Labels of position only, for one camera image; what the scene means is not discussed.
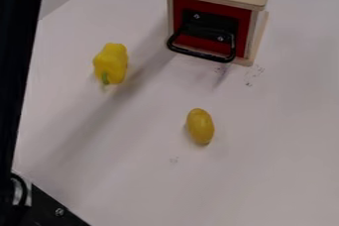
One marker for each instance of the yellow toy pepper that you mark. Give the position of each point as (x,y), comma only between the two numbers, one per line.
(111,61)

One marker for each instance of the yellow toy potato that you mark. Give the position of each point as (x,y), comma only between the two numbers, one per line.
(200,126)

